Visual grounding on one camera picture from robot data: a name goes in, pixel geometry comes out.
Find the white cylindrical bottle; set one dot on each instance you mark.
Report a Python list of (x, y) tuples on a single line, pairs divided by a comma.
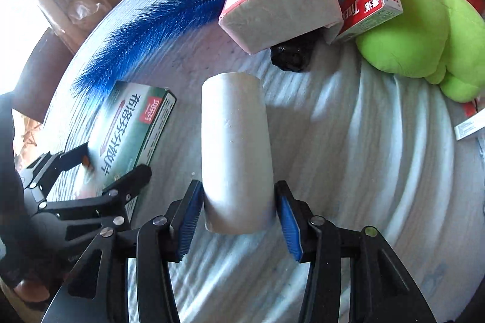
[(235, 141)]

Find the green plush toy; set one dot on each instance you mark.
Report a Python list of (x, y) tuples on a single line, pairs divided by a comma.
[(409, 35)]

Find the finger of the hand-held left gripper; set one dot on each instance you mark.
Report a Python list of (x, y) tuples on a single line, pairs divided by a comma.
[(129, 181), (57, 164)]

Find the blue feather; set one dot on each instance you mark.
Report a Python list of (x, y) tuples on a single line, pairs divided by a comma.
[(144, 27)]

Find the black crumpled bag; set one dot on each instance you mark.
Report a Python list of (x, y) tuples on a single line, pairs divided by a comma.
[(291, 54)]

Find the clear plastic bag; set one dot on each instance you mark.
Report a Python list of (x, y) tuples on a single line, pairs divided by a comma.
[(83, 8)]

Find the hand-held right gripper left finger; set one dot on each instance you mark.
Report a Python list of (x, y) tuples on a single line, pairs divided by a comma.
[(188, 224)]

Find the pink white tissue pack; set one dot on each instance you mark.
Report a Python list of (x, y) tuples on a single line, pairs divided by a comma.
[(280, 5)]

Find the green white medicine box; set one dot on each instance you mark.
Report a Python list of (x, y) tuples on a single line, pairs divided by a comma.
[(129, 133)]

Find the white printed tag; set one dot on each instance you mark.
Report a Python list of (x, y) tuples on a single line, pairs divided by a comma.
[(470, 128)]

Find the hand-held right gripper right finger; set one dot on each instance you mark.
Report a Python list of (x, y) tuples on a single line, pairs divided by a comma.
[(290, 224)]

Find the person's left hand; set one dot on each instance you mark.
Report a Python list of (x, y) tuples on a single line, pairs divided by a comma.
[(28, 289)]

